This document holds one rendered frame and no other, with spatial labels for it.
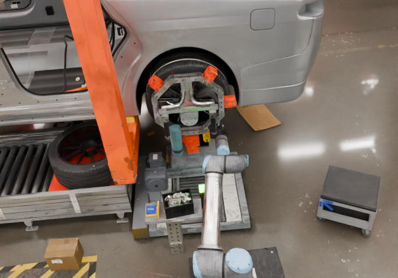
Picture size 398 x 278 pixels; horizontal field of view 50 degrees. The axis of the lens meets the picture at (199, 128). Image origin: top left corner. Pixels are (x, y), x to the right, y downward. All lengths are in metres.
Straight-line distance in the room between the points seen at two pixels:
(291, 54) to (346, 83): 2.00
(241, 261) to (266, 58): 1.48
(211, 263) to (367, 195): 1.37
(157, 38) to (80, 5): 0.78
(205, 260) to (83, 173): 1.32
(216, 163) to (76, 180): 1.29
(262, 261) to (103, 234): 1.34
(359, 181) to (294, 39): 1.18
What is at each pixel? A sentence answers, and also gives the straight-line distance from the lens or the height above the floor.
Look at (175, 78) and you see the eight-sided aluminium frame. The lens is 3.08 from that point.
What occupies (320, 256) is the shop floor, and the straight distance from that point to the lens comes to 3.37.
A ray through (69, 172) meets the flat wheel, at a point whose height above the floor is 0.49.
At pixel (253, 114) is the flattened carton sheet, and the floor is 0.01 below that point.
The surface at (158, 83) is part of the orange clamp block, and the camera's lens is 3.10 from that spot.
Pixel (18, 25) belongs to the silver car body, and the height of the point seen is 0.82.
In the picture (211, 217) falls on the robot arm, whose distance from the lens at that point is 2.58.
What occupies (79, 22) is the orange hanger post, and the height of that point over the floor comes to 1.79.
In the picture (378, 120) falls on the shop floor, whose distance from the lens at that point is 4.65.
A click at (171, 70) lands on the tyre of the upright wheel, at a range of 3.14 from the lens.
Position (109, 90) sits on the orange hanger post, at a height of 1.34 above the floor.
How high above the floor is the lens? 2.75
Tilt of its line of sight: 39 degrees down
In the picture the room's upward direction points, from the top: 5 degrees counter-clockwise
